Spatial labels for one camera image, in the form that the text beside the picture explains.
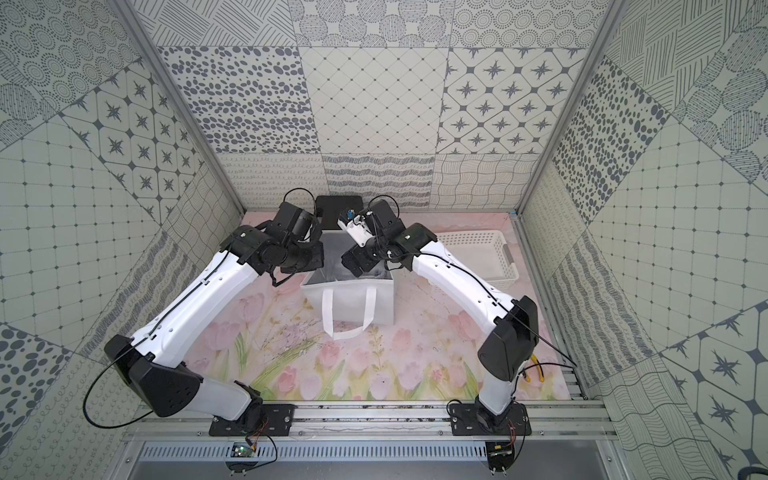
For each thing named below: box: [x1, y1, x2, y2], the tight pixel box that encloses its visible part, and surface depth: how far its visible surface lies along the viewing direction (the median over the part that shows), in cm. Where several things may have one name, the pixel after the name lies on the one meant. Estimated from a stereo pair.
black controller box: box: [485, 441, 515, 476], surface depth 73 cm
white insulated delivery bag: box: [300, 230, 395, 341], surface depth 75 cm
